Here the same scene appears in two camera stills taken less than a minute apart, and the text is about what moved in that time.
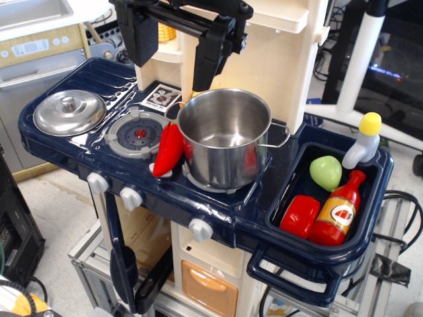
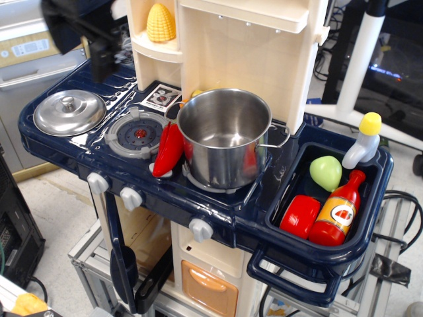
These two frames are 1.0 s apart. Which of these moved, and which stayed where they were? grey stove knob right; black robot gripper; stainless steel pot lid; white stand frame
Moved: black robot gripper
Stayed: stainless steel pot lid; white stand frame; grey stove knob right
